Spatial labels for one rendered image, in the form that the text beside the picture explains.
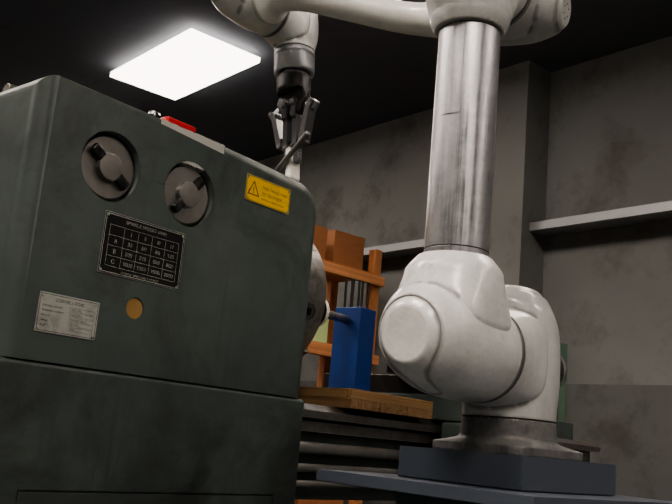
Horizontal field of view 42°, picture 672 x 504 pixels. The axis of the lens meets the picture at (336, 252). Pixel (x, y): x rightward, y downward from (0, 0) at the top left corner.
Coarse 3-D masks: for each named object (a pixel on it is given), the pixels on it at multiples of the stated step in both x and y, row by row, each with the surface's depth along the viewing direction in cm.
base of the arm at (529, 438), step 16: (464, 416) 144; (480, 416) 140; (464, 432) 142; (480, 432) 139; (496, 432) 138; (512, 432) 137; (528, 432) 137; (544, 432) 139; (448, 448) 143; (464, 448) 140; (480, 448) 138; (496, 448) 136; (512, 448) 133; (528, 448) 134; (544, 448) 137; (560, 448) 140
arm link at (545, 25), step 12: (528, 0) 147; (540, 0) 149; (552, 0) 149; (564, 0) 150; (528, 12) 149; (540, 12) 149; (552, 12) 149; (564, 12) 151; (516, 24) 150; (528, 24) 150; (540, 24) 150; (552, 24) 150; (564, 24) 152; (504, 36) 153; (516, 36) 153; (528, 36) 153; (540, 36) 153; (552, 36) 154
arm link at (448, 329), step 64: (448, 0) 139; (512, 0) 141; (448, 64) 138; (448, 128) 135; (448, 192) 133; (448, 256) 129; (384, 320) 126; (448, 320) 122; (512, 320) 136; (448, 384) 125; (512, 384) 135
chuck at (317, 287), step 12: (312, 252) 180; (312, 264) 177; (312, 276) 176; (324, 276) 179; (312, 288) 175; (324, 288) 178; (312, 300) 175; (324, 300) 178; (312, 324) 176; (312, 336) 177
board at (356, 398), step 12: (300, 396) 187; (312, 396) 185; (324, 396) 183; (336, 396) 181; (348, 396) 179; (360, 396) 181; (372, 396) 184; (384, 396) 187; (396, 396) 190; (348, 408) 181; (360, 408) 180; (372, 408) 184; (384, 408) 187; (396, 408) 190; (408, 408) 194; (420, 408) 197; (432, 408) 201
